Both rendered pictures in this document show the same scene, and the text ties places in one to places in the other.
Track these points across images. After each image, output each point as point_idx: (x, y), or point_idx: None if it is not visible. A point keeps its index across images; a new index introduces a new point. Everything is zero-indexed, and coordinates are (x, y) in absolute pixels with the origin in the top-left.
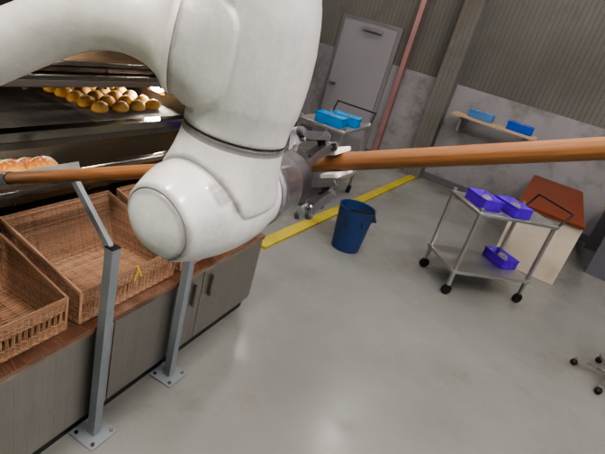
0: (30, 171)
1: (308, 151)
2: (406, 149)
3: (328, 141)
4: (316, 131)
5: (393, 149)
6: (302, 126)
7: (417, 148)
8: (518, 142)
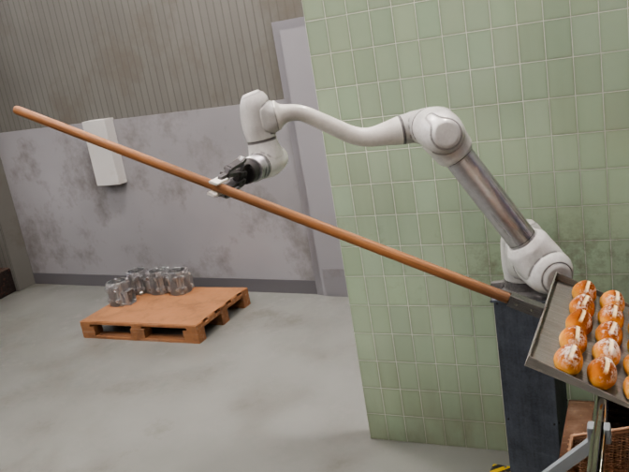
0: (476, 280)
1: (235, 171)
2: (185, 169)
3: (224, 171)
4: (232, 161)
5: (191, 171)
6: (240, 155)
7: (181, 168)
8: (144, 154)
